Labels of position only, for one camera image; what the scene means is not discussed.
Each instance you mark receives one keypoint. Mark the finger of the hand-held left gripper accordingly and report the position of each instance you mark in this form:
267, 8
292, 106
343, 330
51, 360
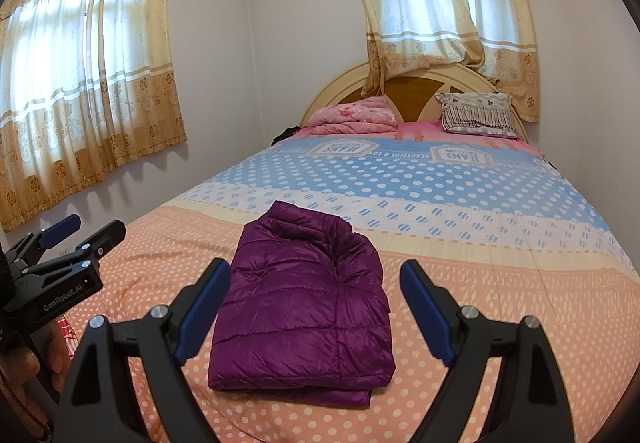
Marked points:
60, 229
107, 235

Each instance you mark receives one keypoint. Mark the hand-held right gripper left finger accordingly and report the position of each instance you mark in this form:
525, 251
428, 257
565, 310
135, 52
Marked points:
202, 313

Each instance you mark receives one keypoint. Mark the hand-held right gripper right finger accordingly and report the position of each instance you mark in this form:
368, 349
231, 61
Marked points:
425, 313

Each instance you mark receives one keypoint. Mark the purple hooded puffer jacket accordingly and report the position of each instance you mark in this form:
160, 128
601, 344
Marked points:
300, 303

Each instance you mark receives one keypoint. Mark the person's left hand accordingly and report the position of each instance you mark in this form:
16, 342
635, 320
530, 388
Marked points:
52, 353

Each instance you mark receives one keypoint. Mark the polka dot bed sheet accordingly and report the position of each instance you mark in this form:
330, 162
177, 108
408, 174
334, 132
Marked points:
400, 183

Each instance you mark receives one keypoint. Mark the dark cloth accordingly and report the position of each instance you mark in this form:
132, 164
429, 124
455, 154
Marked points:
285, 133
552, 167

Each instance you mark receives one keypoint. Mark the striped pillow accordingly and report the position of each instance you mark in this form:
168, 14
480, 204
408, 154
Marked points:
475, 115

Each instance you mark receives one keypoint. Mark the pink folded blanket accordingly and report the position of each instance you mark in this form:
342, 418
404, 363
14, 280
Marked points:
355, 115

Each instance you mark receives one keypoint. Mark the cream wooden headboard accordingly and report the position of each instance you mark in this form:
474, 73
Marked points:
415, 95

